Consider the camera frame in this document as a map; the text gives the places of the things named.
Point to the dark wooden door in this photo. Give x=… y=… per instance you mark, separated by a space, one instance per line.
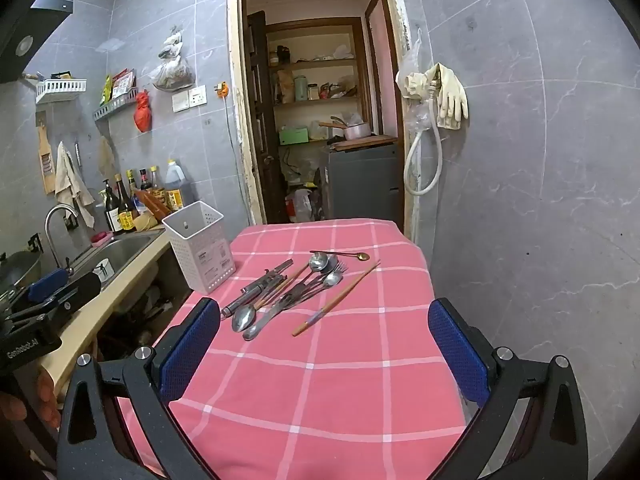
x=260 y=110

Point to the pink soap dish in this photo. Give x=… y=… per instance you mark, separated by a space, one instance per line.
x=102 y=238

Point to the wooden shelf unit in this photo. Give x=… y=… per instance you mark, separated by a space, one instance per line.
x=315 y=62

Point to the hanging loofah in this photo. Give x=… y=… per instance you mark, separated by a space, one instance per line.
x=106 y=157

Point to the steel sink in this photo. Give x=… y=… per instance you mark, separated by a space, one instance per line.
x=125 y=252

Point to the clear bag of dried goods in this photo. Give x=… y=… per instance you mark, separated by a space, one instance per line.
x=172 y=72

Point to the wooden grater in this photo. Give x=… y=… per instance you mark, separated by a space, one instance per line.
x=46 y=160

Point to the wooden cutting board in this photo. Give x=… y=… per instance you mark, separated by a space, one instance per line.
x=365 y=142

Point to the wooden door frame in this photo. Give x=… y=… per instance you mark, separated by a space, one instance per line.
x=234 y=110

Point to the metal wall rack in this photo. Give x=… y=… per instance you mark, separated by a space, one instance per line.
x=115 y=107

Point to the steel fork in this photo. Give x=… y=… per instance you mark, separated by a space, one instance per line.
x=334 y=267
x=342 y=263

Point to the green cup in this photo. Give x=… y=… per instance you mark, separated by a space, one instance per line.
x=300 y=89

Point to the white perforated utensil basket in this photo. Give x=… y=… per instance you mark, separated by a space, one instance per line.
x=197 y=250

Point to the large steel spoon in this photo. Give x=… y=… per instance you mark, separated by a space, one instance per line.
x=244 y=319

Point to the red white bag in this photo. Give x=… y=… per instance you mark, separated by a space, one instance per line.
x=299 y=205

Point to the green box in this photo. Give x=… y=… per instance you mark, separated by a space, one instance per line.
x=294 y=136

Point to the red seasoning packet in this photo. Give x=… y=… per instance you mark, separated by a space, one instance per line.
x=124 y=85

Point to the yellow green seasoning packet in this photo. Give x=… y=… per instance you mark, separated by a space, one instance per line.
x=107 y=91

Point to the cream rubber gloves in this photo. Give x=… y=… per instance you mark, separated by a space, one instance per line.
x=450 y=100

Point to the wooden chopstick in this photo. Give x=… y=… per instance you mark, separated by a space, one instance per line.
x=345 y=287
x=320 y=314

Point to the beige hanging dishcloth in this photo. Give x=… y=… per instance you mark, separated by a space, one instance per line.
x=67 y=180

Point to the dark brown chopstick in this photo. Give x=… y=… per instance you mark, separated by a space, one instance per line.
x=272 y=292

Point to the white cup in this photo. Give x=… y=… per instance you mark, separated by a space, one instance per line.
x=104 y=270

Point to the person's left hand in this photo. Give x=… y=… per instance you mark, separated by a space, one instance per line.
x=47 y=400

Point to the orange packet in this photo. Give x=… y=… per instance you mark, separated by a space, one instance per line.
x=152 y=205

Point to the hanging metal tool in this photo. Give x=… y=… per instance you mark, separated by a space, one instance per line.
x=77 y=155

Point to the small gold spoon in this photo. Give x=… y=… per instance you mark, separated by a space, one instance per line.
x=362 y=256

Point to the steel peeler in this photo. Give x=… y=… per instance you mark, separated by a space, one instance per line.
x=270 y=272

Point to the red plastic bag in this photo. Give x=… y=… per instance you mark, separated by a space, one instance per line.
x=142 y=112

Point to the white wall socket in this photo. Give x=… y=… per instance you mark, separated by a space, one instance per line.
x=197 y=96

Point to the clear bottle yellow cap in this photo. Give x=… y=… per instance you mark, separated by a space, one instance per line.
x=157 y=185

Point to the soy sauce bottle yellow label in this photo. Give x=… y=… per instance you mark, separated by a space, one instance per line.
x=125 y=212

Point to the orange plug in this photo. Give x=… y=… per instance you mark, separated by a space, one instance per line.
x=222 y=90

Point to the white wall switch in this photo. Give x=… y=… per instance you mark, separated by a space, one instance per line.
x=180 y=101

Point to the white wall basket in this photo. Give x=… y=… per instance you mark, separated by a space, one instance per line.
x=60 y=90

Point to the glass jar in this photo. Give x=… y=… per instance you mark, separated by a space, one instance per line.
x=313 y=92

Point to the steel faucet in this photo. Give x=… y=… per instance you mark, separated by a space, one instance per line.
x=51 y=225

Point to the slim yellow cap bottle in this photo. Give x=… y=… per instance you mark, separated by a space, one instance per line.
x=132 y=185

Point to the grey cabinet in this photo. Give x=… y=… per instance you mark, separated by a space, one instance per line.
x=360 y=185

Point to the small cooking pot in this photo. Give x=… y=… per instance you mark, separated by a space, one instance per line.
x=357 y=131

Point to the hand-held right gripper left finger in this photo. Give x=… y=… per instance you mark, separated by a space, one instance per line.
x=190 y=350

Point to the dark pump bottle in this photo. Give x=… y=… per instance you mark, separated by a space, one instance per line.
x=111 y=210

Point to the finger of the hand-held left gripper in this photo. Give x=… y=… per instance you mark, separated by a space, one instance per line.
x=65 y=295
x=47 y=283

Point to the clear hanging plastic bag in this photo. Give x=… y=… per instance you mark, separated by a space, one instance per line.
x=412 y=60

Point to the dark bottle red cap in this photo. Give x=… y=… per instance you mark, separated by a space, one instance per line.
x=145 y=180

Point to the pink checkered tablecloth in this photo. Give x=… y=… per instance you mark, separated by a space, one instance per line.
x=325 y=385

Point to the brown paper packet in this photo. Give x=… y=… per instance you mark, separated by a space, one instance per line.
x=144 y=221

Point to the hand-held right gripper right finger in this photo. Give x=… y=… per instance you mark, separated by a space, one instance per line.
x=457 y=355

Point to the large dark oil jug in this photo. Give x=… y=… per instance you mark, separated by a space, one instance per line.
x=177 y=187

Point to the beige kitchen counter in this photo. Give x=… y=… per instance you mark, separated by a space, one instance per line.
x=90 y=320

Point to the black range hood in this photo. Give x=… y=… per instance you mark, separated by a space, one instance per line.
x=30 y=35

